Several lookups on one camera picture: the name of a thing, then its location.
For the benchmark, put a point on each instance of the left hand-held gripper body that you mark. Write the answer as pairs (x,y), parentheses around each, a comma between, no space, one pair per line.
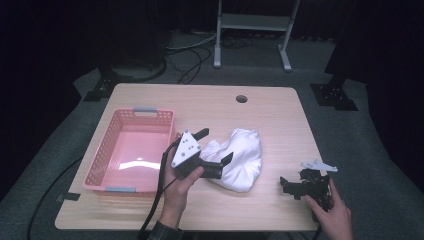
(186,153)

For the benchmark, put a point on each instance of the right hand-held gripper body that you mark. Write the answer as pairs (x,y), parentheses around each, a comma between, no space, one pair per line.
(316,186)

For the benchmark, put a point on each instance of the white cloth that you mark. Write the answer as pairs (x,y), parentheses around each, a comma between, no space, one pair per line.
(243,160)

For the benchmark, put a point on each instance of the pink plastic basket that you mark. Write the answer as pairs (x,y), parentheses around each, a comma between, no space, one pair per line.
(140,156)

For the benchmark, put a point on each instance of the person's right hand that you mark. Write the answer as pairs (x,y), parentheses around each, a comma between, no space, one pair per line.
(333,220)

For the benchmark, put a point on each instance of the person's left hand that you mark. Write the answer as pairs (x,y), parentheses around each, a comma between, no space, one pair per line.
(176,196)

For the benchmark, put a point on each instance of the black stand base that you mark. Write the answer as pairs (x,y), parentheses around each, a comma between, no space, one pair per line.
(333,95)
(103,88)

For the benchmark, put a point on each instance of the white metal stand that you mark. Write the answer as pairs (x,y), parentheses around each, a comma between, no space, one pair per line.
(253,21)

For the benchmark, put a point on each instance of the black tape strip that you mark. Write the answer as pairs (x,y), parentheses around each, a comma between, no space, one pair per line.
(68,197)

